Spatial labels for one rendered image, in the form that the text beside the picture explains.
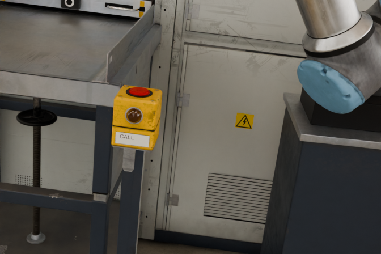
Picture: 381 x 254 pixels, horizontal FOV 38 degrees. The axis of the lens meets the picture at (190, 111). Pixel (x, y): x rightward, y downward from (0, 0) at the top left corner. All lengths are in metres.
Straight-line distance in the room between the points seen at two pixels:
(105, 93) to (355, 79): 0.54
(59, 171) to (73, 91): 0.92
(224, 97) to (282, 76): 0.21
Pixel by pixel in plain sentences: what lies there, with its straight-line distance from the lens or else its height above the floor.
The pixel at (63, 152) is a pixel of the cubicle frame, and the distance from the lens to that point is 2.13.
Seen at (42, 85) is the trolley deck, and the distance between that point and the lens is 1.30.
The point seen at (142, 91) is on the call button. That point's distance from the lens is 1.03.
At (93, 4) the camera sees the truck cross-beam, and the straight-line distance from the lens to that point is 1.92.
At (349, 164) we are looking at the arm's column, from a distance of 1.44.
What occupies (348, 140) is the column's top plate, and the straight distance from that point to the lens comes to 1.40.
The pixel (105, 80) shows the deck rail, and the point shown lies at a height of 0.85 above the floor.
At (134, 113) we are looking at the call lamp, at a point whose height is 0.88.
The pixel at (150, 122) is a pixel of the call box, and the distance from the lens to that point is 1.01.
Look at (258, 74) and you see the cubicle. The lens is 1.90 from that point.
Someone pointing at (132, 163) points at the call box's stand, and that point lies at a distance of 1.08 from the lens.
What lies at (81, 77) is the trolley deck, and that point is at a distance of 1.28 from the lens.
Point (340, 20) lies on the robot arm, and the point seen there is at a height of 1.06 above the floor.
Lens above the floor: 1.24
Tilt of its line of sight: 20 degrees down
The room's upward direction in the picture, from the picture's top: 6 degrees clockwise
